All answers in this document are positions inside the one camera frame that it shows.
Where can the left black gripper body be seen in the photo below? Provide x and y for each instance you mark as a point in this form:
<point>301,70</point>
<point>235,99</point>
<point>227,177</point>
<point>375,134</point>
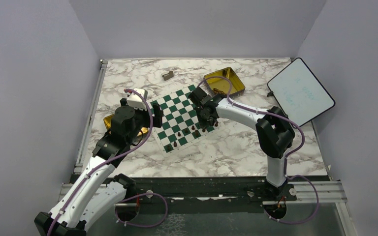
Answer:
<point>142,119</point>

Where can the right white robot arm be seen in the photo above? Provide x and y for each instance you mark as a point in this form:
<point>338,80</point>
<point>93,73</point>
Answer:
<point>275,133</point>

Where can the black metal base frame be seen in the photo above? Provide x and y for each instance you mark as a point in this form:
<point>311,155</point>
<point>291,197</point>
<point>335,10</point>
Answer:
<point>228,194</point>

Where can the gold tin with dark pieces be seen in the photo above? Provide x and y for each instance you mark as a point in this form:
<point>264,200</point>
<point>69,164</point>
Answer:
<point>216,84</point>

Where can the green white chess board mat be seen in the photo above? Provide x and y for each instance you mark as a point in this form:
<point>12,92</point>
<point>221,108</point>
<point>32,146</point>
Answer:
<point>179,114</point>

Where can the small grey tan clip device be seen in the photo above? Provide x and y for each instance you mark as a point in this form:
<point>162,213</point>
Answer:
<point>168,75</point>

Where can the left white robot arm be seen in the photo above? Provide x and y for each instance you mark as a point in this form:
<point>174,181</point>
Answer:
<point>74,214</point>

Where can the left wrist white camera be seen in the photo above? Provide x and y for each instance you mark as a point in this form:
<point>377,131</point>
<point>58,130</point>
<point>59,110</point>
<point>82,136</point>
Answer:
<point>135,101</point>

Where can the small whiteboard tablet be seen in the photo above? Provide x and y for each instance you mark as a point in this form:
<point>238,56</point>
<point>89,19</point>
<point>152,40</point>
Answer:
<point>299,93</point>

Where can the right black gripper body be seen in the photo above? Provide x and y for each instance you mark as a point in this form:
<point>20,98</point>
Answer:
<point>203,121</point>

